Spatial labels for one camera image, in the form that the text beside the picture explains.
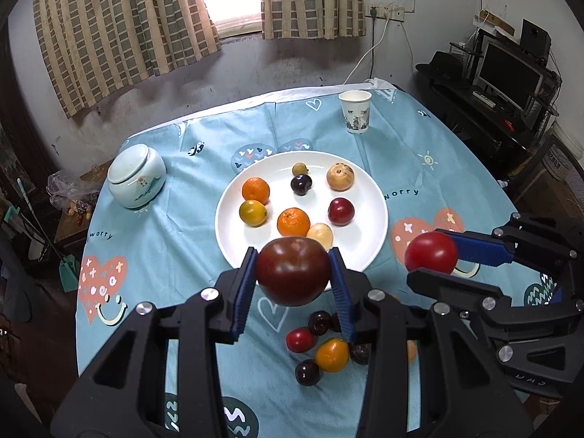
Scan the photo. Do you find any spotted beige fruit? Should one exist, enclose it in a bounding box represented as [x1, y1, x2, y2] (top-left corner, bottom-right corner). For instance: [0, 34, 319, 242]
[326, 162, 356, 191]

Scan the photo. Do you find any black speaker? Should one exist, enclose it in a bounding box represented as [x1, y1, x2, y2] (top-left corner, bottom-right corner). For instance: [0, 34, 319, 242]
[520, 18, 552, 62]

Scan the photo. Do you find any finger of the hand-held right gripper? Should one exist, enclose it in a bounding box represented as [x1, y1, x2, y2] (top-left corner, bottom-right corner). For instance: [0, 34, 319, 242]
[433, 212, 584, 275]
[406, 268, 584, 344]

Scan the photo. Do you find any white handled broom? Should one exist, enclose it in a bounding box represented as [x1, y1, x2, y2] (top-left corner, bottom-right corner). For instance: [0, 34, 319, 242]
[16, 178, 65, 261]

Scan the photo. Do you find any checked beige curtain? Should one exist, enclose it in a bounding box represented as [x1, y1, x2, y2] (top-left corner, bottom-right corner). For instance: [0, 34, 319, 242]
[260, 0, 367, 41]
[32, 0, 223, 119]

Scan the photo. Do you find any pale ceramic lidded jar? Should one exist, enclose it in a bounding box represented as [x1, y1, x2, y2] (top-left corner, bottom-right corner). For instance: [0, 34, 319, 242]
[107, 144, 167, 210]

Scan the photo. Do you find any black media stand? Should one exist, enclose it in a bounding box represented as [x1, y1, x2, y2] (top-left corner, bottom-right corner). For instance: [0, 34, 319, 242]
[417, 41, 562, 165]

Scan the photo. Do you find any small wooden side table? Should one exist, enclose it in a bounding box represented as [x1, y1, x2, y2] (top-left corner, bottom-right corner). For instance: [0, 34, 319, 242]
[54, 164, 112, 249]

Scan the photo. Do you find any white patterned paper cup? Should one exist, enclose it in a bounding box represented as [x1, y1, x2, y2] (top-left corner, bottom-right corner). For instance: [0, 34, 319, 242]
[338, 90, 373, 135]

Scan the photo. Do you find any black hat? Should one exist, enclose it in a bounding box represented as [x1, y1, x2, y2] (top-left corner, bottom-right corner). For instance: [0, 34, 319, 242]
[415, 51, 470, 80]

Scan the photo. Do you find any flat cardboard box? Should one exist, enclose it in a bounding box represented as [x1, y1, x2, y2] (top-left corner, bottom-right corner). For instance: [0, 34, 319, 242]
[472, 9, 516, 37]

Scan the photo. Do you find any grey computer monitor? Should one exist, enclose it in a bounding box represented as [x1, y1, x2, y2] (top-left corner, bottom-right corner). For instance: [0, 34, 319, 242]
[472, 39, 546, 110]

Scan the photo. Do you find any white round plate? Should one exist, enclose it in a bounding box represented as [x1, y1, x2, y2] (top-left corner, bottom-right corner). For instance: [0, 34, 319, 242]
[215, 150, 389, 279]

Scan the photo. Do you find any yellow tomato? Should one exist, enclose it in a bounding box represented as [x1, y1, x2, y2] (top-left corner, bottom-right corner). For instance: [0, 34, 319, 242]
[315, 338, 350, 373]
[238, 199, 268, 228]

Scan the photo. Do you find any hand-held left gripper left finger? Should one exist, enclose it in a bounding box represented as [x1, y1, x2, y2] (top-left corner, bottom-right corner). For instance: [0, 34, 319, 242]
[50, 246, 258, 438]

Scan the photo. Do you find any orange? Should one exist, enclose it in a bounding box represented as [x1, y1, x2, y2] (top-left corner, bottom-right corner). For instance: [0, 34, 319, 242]
[241, 177, 271, 205]
[277, 207, 311, 238]

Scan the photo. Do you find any white power cable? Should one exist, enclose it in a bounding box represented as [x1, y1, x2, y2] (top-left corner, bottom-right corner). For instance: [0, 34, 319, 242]
[342, 18, 388, 85]

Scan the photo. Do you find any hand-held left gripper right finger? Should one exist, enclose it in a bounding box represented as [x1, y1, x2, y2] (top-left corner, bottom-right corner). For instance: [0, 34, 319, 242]
[327, 246, 534, 438]

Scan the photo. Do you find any clear plastic bag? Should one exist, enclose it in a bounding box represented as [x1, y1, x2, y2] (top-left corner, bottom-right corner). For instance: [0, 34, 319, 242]
[48, 171, 99, 217]

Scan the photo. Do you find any teal dustpan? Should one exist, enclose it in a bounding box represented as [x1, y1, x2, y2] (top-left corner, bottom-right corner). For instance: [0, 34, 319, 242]
[58, 255, 83, 293]

